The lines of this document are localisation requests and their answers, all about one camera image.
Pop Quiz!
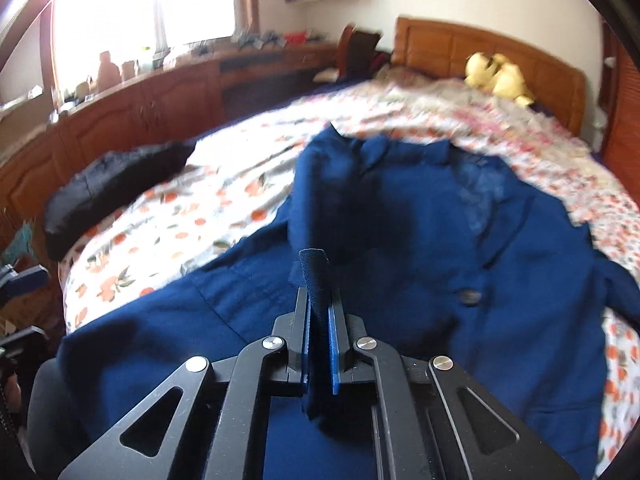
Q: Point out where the floral bed sheet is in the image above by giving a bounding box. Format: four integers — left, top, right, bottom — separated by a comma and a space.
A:
60, 67, 640, 480

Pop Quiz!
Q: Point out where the long wooden cabinet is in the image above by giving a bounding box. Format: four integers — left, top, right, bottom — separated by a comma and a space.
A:
0, 42, 341, 261

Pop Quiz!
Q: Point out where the pale crumpled blanket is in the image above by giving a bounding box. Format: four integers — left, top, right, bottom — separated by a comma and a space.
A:
370, 67, 591, 161

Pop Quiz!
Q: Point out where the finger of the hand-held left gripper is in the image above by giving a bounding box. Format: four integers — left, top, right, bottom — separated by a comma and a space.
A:
0, 265, 51, 306

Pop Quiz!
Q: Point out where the group of bottles and jars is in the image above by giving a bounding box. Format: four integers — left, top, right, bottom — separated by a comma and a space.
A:
50, 47, 168, 111

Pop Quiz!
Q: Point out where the yellow plush toy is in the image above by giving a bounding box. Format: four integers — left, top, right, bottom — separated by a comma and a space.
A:
465, 51, 536, 107

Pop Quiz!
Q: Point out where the window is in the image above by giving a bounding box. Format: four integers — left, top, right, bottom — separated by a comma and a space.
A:
45, 0, 238, 91

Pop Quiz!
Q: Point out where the wooden headboard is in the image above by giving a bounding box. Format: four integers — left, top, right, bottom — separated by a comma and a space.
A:
392, 16, 587, 133

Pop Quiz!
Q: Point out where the wooden slatted wardrobe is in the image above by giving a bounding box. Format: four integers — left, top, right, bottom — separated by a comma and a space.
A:
597, 20, 640, 171

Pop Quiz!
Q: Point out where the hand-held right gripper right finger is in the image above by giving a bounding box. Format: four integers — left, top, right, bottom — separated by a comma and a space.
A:
327, 287, 583, 480

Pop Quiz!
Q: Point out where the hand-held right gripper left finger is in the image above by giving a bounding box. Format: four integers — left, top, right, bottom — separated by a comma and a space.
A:
57, 287, 313, 480

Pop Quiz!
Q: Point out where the wooden chair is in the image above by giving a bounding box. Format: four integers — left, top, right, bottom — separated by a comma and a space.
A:
337, 24, 386, 81

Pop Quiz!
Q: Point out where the navy blue jacket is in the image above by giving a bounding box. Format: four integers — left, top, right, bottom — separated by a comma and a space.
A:
55, 122, 640, 480

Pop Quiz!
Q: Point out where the black garment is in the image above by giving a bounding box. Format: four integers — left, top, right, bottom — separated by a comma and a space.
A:
42, 139, 197, 261

